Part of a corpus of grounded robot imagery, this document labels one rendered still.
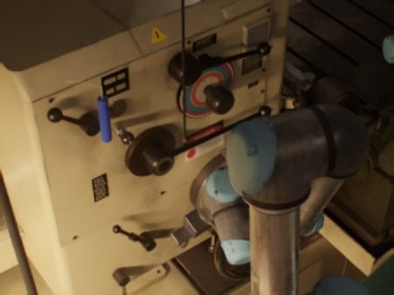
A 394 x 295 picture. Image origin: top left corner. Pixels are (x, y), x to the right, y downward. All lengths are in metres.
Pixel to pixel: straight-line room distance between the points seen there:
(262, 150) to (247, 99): 0.94
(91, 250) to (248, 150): 1.01
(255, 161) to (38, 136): 0.70
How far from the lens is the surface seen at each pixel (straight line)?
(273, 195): 1.17
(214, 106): 1.84
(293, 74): 2.67
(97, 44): 1.71
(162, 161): 1.86
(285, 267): 1.29
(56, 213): 1.88
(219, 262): 2.01
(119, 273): 2.17
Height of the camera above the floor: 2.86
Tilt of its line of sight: 43 degrees down
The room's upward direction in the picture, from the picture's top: straight up
